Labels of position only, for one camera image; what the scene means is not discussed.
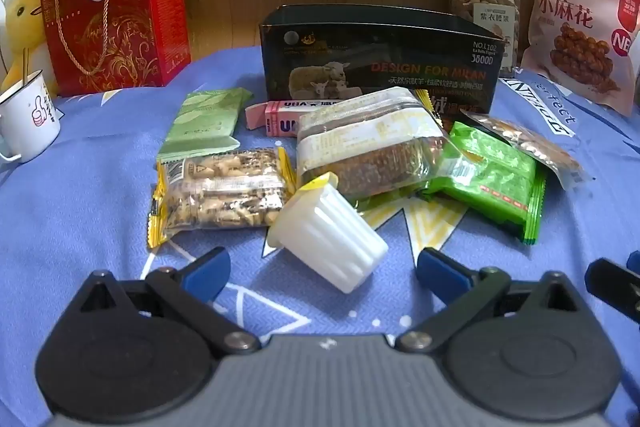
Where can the pink snack bag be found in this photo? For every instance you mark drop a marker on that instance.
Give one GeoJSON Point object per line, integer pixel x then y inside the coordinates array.
{"type": "Point", "coordinates": [575, 22]}

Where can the bright green snack packet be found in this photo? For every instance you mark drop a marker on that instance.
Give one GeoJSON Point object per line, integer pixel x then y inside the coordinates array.
{"type": "Point", "coordinates": [485, 177]}

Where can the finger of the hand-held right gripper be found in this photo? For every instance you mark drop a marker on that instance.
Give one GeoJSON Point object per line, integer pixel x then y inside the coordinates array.
{"type": "Point", "coordinates": [615, 283]}

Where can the clear nut jar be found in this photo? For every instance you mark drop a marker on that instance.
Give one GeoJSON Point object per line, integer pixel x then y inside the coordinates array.
{"type": "Point", "coordinates": [485, 7]}

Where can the yellow plush duck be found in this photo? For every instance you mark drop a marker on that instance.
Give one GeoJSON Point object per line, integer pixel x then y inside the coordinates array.
{"type": "Point", "coordinates": [25, 17]}

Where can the white jelly cup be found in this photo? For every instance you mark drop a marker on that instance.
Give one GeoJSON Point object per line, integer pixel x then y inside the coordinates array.
{"type": "Point", "coordinates": [330, 237]}

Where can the black cardboard box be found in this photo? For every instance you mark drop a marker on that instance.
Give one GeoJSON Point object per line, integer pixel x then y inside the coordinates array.
{"type": "Point", "coordinates": [380, 57]}

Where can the thin yellow stick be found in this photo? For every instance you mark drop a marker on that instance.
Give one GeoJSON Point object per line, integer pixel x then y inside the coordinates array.
{"type": "Point", "coordinates": [24, 64]}

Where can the pink candy box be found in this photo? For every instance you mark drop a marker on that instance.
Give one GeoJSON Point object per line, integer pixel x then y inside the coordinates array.
{"type": "Point", "coordinates": [280, 119]}

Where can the yellow-edged peanut packet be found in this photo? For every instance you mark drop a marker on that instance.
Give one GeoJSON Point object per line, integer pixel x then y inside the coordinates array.
{"type": "Point", "coordinates": [220, 192]}

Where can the white enamel mug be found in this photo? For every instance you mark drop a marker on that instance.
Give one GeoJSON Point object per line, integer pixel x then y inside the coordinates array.
{"type": "Point", "coordinates": [30, 122]}

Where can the blue printed blanket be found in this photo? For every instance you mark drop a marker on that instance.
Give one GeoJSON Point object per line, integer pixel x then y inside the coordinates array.
{"type": "Point", "coordinates": [75, 217]}

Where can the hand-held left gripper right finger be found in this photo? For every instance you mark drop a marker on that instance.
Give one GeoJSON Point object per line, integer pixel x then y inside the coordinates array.
{"type": "Point", "coordinates": [442, 272]}

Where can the red gift box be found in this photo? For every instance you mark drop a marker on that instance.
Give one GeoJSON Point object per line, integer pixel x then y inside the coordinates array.
{"type": "Point", "coordinates": [125, 32]}

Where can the clear mixed nut packet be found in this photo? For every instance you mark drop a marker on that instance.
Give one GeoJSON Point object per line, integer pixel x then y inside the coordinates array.
{"type": "Point", "coordinates": [530, 142]}

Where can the pale green snack packet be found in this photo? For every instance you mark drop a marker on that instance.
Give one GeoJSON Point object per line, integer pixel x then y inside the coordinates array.
{"type": "Point", "coordinates": [205, 122]}

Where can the clear cake packet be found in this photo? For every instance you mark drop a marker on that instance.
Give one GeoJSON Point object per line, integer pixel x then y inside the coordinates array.
{"type": "Point", "coordinates": [370, 147]}

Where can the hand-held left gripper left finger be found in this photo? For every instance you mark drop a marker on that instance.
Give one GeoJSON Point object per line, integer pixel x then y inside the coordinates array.
{"type": "Point", "coordinates": [205, 274]}

